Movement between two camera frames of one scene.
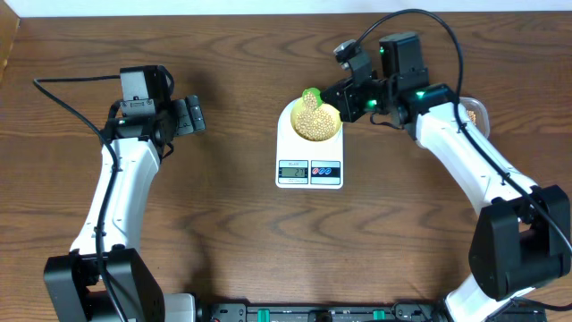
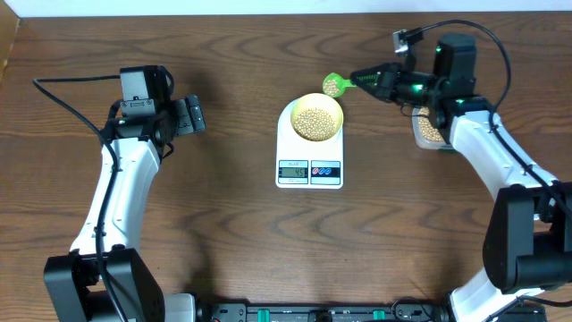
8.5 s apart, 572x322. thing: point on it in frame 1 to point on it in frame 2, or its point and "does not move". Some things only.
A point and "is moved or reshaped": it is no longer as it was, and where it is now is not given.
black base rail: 353,312 does not move
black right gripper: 347,103 to 386,82
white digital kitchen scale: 305,164 does not move
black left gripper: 185,123 does not move
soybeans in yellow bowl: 315,124 does not move
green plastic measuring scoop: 316,93 is moved or reshaped
